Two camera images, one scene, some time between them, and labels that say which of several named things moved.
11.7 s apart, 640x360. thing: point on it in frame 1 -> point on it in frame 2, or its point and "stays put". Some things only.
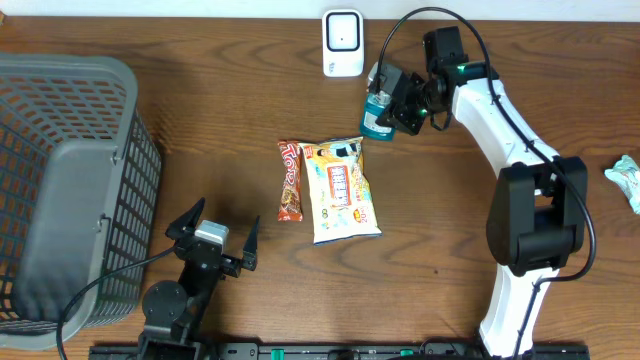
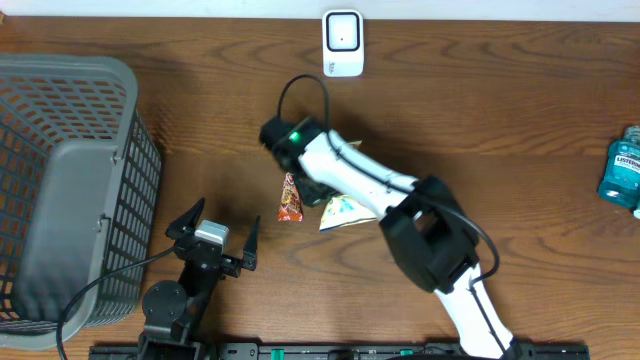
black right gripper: [399, 120] -> [316, 201]
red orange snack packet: [290, 206] stays put
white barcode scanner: [343, 43] stays put
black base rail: [288, 351] stays put
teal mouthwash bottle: [375, 106] -> [620, 181]
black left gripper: [231, 267] stays put
